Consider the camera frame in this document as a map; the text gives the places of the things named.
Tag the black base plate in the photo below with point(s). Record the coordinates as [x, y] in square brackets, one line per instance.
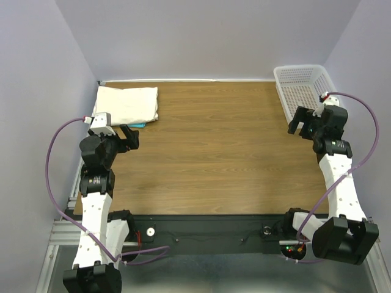
[220, 234]

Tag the white plastic basket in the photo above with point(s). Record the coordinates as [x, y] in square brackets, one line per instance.
[301, 85]

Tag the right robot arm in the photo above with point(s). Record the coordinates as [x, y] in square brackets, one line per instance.
[347, 235]

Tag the folded blue t shirt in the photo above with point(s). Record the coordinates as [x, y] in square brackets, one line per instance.
[137, 125]

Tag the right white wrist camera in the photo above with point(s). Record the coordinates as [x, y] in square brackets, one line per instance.
[325, 100]

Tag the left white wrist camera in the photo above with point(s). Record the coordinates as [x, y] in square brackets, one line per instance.
[101, 124]

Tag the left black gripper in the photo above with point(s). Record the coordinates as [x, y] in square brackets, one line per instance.
[131, 135]

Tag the aluminium frame rail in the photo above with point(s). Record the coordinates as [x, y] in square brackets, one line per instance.
[66, 233]

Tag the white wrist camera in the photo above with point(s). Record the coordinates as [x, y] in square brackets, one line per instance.
[101, 124]
[325, 100]

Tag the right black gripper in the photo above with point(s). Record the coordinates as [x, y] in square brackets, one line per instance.
[303, 115]

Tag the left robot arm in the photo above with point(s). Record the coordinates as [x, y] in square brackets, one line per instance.
[96, 265]

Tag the electronics board with leds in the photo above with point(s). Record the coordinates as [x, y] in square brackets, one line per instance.
[298, 249]

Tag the left table edge rail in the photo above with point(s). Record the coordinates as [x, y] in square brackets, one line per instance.
[75, 189]

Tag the white t shirt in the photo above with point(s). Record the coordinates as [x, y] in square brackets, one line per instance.
[128, 106]

